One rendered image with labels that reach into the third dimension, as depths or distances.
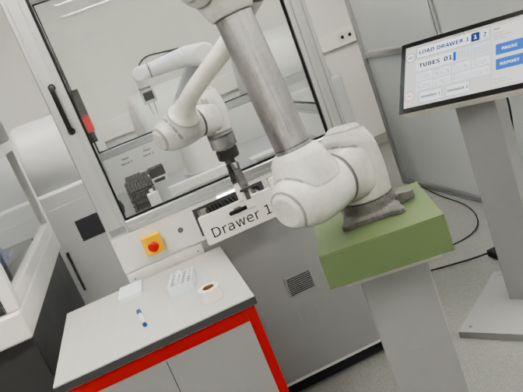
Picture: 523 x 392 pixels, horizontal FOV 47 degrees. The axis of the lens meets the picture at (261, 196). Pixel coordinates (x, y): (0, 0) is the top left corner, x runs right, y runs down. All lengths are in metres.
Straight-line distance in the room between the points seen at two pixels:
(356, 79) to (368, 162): 4.41
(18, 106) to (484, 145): 4.00
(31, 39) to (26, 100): 3.23
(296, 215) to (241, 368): 0.58
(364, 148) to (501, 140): 0.93
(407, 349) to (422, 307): 0.14
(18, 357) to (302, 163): 1.25
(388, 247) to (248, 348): 0.55
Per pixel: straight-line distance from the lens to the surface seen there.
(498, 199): 2.62
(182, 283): 2.03
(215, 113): 1.99
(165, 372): 1.87
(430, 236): 1.65
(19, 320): 2.17
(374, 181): 1.71
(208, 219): 2.18
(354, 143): 1.68
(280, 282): 2.48
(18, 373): 2.32
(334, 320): 2.61
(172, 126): 1.89
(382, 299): 1.81
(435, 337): 1.90
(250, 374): 1.92
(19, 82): 5.51
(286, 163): 1.54
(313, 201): 1.52
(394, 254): 1.65
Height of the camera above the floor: 1.46
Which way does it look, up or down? 14 degrees down
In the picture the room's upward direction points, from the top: 21 degrees counter-clockwise
